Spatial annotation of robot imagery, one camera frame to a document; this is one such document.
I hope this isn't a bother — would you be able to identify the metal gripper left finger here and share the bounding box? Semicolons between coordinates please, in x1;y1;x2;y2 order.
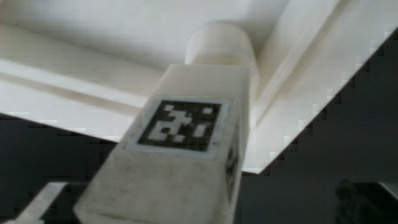
6;182;67;224

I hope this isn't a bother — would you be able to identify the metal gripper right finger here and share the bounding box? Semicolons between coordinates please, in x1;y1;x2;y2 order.
333;180;398;224

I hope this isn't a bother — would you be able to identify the white table leg with tag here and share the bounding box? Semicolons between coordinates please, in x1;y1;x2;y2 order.
74;22;257;224

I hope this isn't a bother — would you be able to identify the white square table top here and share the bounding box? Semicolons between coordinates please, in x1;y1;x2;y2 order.
0;0;398;173

